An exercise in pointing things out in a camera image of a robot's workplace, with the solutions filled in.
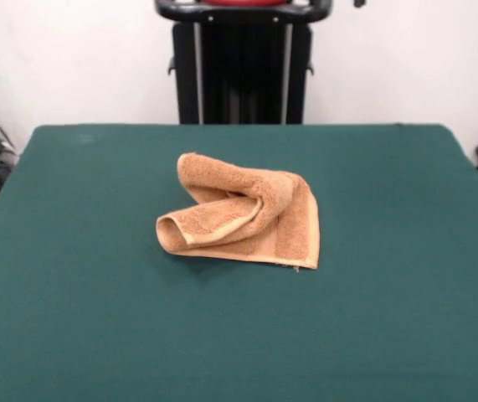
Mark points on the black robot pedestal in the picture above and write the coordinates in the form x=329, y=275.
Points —
x=243, y=63

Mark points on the red robot base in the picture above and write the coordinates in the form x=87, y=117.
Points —
x=243, y=2

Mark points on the tan terry towel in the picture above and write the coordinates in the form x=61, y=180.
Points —
x=293, y=226

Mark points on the dark green table cloth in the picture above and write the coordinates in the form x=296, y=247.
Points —
x=96, y=314

